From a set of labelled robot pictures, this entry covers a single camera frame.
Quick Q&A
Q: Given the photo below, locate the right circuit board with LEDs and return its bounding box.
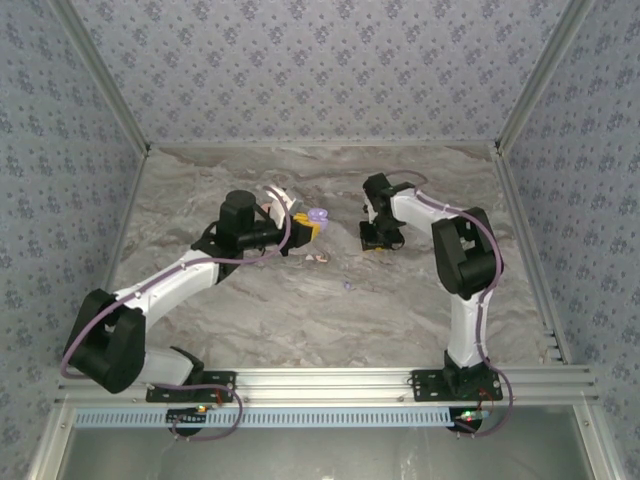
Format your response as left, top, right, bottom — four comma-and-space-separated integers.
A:
452, 407, 494, 434

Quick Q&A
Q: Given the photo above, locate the circuit board with leds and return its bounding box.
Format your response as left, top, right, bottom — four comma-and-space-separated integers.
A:
166, 405, 210, 432
452, 407, 494, 434

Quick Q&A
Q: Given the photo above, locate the left circuit board with LEDs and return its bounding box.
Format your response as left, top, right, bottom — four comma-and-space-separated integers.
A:
166, 405, 210, 432

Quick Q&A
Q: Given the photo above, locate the grey metal panel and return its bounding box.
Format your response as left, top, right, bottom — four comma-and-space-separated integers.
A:
59, 427, 596, 480

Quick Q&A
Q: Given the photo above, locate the aluminium rear table rail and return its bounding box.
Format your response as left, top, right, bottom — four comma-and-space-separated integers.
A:
148, 140, 499, 150

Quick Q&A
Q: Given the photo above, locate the aluminium table rail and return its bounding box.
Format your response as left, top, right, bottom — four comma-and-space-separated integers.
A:
491, 144, 574, 366
148, 140, 499, 150
102, 147, 154, 294

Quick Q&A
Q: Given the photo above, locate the aluminium left table rail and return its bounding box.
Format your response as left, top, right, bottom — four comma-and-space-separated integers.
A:
102, 147, 154, 294

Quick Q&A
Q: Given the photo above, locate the aluminium right table rail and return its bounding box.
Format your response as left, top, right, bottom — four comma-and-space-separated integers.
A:
491, 144, 574, 366

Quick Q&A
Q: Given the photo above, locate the aluminium mounting rail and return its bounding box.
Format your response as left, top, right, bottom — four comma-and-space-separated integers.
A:
54, 366, 600, 405

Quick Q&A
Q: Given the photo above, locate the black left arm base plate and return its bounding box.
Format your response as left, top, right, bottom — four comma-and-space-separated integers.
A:
145, 370, 237, 404

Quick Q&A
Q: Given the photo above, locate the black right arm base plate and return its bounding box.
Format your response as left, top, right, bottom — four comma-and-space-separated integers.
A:
411, 369, 504, 404

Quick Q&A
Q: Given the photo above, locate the light blue slotted cable duct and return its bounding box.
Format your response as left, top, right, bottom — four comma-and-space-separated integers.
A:
73, 406, 464, 430

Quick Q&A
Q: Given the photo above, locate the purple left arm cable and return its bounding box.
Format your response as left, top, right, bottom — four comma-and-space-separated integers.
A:
59, 209, 294, 442

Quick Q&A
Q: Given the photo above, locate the aluminium left frame post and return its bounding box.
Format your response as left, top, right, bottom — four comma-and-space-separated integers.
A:
49, 0, 153, 154

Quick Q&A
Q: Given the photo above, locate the aluminium frame post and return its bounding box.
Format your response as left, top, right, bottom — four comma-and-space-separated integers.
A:
49, 0, 153, 154
493, 0, 600, 154

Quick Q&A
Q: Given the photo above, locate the aluminium right frame post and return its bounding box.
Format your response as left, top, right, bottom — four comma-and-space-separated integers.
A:
493, 0, 600, 154

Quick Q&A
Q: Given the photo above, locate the aluminium left lower frame rail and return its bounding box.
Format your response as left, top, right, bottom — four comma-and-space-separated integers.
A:
24, 404, 77, 480

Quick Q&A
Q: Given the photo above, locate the aluminium frame rail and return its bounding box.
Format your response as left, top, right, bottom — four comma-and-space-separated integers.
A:
24, 404, 77, 480
573, 404, 627, 480

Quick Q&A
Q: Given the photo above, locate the aluminium right lower frame rail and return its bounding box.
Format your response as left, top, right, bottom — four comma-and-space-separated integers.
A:
573, 404, 627, 480

